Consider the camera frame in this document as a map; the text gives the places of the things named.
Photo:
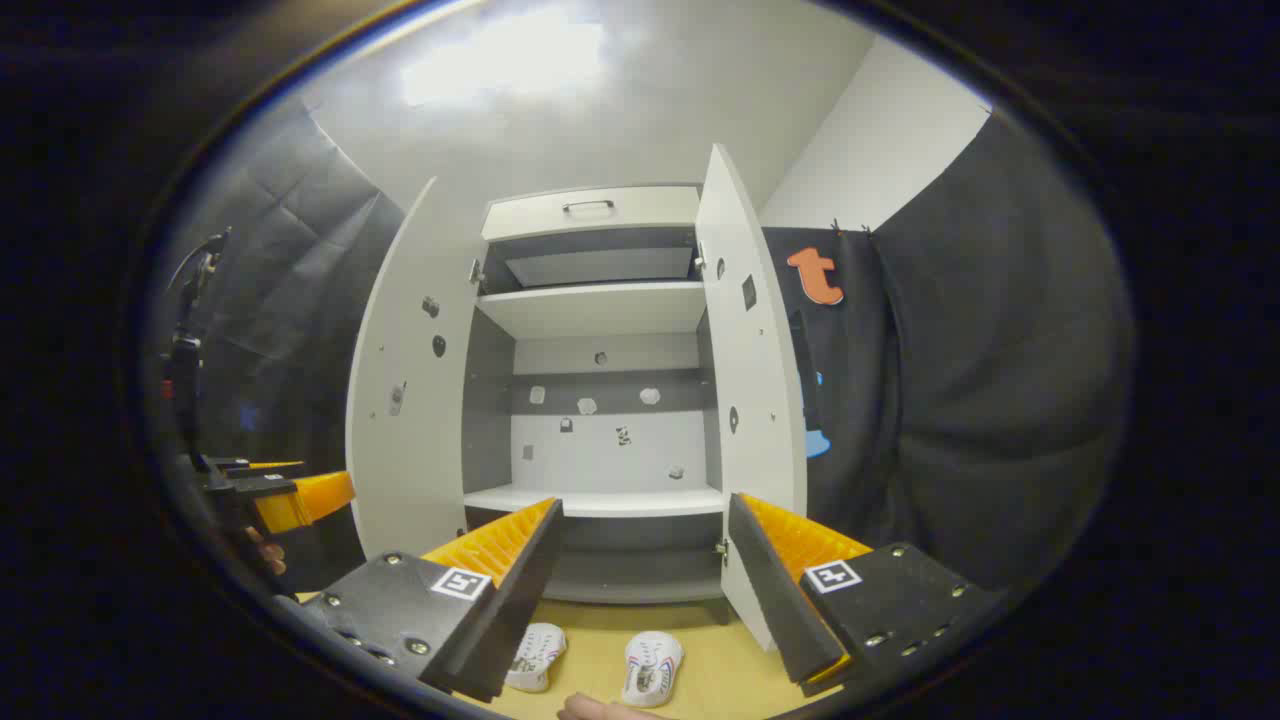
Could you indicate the white cabinet door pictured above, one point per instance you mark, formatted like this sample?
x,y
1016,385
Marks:
x,y
750,380
410,450

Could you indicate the white cabinet drawer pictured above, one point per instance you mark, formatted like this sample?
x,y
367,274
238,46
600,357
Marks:
x,y
540,215

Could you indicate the white shoe cabinet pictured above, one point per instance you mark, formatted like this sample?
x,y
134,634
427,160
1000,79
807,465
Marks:
x,y
600,310

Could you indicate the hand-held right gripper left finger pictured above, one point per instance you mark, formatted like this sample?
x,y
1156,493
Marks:
x,y
520,610

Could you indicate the white shoe red blue stripes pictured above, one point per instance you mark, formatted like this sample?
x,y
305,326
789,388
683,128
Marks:
x,y
538,655
652,665

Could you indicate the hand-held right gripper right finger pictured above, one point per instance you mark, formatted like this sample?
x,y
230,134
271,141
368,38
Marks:
x,y
775,610

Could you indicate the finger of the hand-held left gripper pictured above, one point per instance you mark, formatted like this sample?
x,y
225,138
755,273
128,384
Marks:
x,y
300,500
240,465

